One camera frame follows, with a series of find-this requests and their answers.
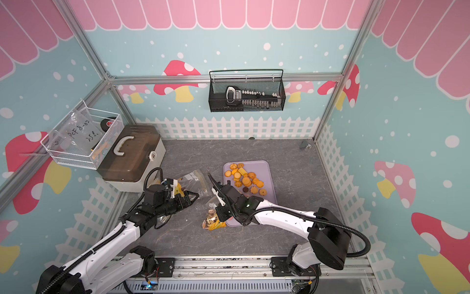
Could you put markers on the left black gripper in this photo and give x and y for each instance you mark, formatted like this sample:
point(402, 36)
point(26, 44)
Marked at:
point(187, 199)

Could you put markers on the black mesh wall basket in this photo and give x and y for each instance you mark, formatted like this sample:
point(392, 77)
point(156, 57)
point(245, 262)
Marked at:
point(262, 80)

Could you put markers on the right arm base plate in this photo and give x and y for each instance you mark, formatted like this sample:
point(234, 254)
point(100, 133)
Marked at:
point(281, 267)

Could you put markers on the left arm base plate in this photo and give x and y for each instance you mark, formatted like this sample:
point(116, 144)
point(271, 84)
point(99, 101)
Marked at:
point(161, 267)

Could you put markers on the large round plain cookie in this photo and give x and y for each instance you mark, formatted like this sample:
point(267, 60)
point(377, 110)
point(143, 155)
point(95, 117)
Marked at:
point(247, 181)

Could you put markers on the clear labelled plastic bag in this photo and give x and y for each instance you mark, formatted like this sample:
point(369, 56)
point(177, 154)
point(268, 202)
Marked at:
point(80, 130)

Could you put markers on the black tape roll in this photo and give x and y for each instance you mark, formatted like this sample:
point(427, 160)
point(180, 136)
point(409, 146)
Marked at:
point(106, 123)

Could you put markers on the brown lidded storage box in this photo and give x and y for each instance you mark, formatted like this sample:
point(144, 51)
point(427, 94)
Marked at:
point(137, 150)

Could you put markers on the lilac plastic tray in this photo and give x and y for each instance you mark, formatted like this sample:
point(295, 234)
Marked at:
point(258, 170)

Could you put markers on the socket wrench set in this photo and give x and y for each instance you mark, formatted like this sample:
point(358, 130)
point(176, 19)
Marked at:
point(252, 99)

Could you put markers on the flower shaped flat cookie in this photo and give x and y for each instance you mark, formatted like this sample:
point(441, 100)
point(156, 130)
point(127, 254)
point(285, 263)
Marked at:
point(254, 190)

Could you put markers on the ziploc bag with cookies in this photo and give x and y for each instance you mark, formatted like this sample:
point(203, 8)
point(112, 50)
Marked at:
point(196, 182)
point(212, 221)

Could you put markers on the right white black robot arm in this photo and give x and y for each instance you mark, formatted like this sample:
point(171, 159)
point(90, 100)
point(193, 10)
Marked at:
point(329, 241)

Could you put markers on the aluminium front rail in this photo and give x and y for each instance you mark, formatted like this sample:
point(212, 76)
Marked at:
point(237, 274)

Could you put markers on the white wire wall basket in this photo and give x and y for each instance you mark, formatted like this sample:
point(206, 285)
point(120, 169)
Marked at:
point(63, 153)

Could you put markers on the small clear object in corner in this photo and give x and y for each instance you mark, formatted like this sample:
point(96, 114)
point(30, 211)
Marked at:
point(305, 145)

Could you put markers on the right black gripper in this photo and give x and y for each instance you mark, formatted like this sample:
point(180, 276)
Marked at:
point(220, 211)

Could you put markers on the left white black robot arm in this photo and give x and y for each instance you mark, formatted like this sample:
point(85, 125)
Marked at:
point(92, 272)

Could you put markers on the rectangular yellow biscuit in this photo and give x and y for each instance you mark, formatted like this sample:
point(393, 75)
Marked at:
point(242, 171)

